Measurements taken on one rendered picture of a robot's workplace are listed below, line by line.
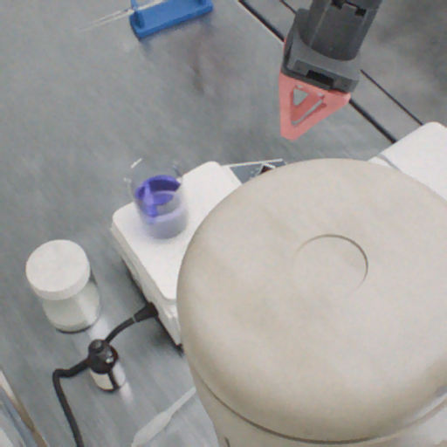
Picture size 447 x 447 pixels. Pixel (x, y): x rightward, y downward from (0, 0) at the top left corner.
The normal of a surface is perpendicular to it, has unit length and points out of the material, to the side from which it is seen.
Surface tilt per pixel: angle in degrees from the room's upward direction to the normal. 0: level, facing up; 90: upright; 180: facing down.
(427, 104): 0
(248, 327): 5
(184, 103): 0
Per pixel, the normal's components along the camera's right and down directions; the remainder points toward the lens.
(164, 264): -0.11, -0.58
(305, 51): 0.33, -0.74
